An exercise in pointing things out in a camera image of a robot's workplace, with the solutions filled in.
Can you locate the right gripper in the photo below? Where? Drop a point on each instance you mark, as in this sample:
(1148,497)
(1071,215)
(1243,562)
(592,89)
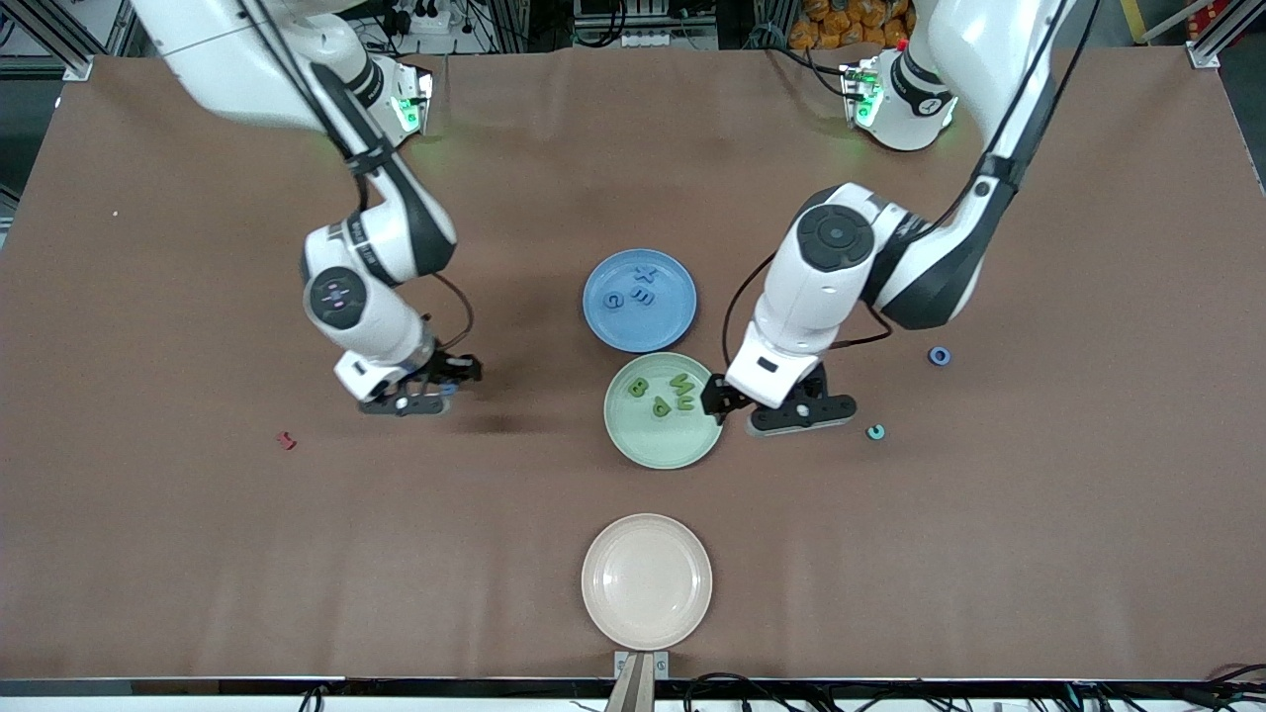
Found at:
(457,369)

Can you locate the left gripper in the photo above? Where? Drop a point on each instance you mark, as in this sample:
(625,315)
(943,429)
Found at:
(714,397)

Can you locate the green foam letter M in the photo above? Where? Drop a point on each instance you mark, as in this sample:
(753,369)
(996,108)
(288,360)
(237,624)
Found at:
(680,381)

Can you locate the green foam letter P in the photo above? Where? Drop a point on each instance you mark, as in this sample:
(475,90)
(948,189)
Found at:
(657,407)

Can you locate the green foam letter B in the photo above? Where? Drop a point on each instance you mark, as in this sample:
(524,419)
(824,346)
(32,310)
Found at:
(638,388)

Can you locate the blue foam letter E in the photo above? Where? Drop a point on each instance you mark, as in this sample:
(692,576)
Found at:
(642,296)

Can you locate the blue foam letter X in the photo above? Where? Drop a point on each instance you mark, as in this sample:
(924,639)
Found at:
(646,274)

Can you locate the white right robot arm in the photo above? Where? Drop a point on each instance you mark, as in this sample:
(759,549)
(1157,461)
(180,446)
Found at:
(237,59)

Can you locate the green plate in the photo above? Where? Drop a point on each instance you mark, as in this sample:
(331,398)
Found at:
(643,440)

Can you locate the blue plate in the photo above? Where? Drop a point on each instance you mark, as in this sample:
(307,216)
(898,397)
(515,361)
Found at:
(653,331)

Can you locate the brown table cover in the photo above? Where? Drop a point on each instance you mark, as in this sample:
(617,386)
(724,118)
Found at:
(396,544)

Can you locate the pink plate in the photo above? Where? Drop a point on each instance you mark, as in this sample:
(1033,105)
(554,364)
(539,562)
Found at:
(646,581)

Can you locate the blue foam letter O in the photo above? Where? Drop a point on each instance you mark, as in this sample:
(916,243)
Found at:
(933,356)

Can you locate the white power strip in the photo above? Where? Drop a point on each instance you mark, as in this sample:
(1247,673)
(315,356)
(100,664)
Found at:
(430,18)
(638,40)

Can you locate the pile of orange objects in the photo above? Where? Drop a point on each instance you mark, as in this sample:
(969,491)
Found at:
(841,25)

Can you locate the grey metal bracket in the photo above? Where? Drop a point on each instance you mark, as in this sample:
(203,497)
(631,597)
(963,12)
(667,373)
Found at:
(641,682)

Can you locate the aluminium frame post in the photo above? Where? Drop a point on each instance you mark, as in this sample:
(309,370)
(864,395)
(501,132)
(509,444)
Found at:
(1209,51)
(69,64)

